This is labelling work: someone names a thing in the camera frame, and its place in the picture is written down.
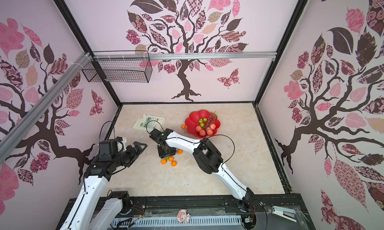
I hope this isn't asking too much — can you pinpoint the pink cartoon figure sticker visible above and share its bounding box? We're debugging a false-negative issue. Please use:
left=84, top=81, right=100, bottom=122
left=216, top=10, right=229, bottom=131
left=177, top=209, right=191, bottom=224

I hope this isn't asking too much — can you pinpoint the aluminium rail left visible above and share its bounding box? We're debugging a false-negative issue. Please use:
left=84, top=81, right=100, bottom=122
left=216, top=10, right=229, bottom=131
left=1, top=52, right=92, bottom=163

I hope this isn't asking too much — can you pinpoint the white green refill pouch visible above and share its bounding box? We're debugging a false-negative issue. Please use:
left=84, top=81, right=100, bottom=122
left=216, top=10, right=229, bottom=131
left=134, top=114, right=166, bottom=132

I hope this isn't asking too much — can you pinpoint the white stapler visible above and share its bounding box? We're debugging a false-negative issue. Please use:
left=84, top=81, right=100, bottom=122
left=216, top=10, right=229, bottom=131
left=272, top=206, right=297, bottom=223

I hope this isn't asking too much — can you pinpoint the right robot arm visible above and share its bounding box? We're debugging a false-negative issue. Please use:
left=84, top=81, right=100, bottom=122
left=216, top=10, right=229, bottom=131
left=149, top=129, right=255, bottom=212

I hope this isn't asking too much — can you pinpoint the purple grape bunch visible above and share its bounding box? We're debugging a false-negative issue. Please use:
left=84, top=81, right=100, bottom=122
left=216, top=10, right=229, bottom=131
left=206, top=112, right=218, bottom=126

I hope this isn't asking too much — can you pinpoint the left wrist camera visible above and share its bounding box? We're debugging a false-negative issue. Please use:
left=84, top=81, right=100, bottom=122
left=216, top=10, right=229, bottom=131
left=116, top=136, right=127, bottom=152

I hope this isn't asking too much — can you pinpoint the black wire basket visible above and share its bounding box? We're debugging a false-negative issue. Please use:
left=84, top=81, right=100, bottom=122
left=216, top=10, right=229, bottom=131
left=82, top=50, right=153, bottom=83

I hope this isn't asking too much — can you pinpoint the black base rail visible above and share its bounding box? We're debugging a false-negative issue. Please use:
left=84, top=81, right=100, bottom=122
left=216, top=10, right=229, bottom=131
left=55, top=193, right=316, bottom=230

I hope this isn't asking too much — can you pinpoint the aluminium rail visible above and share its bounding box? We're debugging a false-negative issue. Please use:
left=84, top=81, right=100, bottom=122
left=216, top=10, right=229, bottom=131
left=1, top=52, right=92, bottom=163
left=93, top=51, right=277, bottom=60

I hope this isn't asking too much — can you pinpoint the aluminium rail back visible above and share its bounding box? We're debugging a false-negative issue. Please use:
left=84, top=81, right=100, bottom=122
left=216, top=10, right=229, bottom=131
left=93, top=51, right=277, bottom=60

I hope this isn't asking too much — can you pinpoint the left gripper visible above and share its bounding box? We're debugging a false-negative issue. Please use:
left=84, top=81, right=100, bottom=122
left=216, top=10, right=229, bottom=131
left=112, top=141, right=148, bottom=167

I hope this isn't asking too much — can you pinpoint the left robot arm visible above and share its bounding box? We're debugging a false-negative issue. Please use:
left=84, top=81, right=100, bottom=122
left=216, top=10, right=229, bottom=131
left=60, top=137, right=148, bottom=230

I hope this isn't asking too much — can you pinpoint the white vented cable duct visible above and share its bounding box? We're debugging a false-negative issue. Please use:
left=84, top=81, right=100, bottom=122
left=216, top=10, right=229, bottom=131
left=108, top=216, right=244, bottom=230

